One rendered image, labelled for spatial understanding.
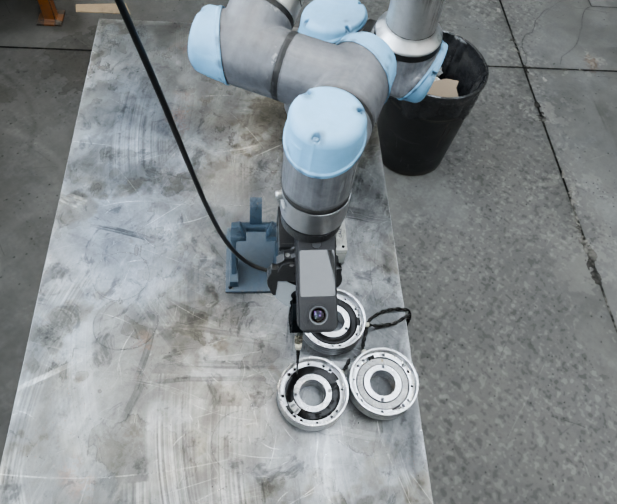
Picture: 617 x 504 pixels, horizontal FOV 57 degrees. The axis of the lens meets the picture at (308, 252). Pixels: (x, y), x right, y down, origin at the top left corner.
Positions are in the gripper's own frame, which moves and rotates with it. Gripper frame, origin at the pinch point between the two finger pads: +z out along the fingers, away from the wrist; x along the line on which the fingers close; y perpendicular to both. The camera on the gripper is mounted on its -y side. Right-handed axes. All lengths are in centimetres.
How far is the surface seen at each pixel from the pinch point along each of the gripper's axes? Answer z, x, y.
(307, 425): 9.0, -1.0, -14.5
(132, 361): 13.1, 24.9, -2.9
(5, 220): 93, 88, 78
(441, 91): 60, -58, 108
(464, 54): 55, -67, 121
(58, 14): 93, 88, 184
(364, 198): 13.3, -14.7, 28.5
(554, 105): 94, -123, 138
